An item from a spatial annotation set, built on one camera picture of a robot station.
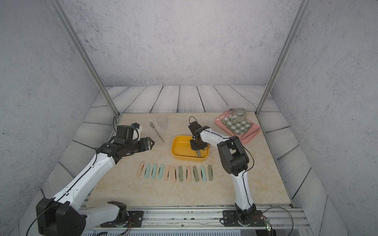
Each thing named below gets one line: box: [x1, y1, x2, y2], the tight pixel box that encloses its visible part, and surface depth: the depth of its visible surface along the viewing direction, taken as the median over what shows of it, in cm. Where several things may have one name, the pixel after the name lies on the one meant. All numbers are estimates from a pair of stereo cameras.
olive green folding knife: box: [178, 165, 184, 182], surface depth 91 cm
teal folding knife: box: [200, 165, 207, 182], surface depth 91 cm
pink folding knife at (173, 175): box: [171, 166, 177, 183], surface depth 90 cm
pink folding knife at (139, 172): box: [136, 160, 146, 177], surface depth 92 cm
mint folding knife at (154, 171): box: [151, 163, 158, 179], surface depth 91 cm
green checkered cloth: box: [221, 115, 252, 136], surface depth 113 cm
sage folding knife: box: [207, 164, 214, 181], surface depth 91 cm
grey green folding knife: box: [192, 165, 200, 182], surface depth 91 cm
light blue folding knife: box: [157, 164, 165, 180], surface depth 91 cm
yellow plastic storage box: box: [170, 135, 211, 162], surface depth 101 cm
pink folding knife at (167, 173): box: [163, 164, 171, 182], surface depth 91 cm
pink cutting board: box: [215, 109, 261, 144], surface depth 113 cm
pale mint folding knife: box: [144, 162, 151, 179], surface depth 91 cm
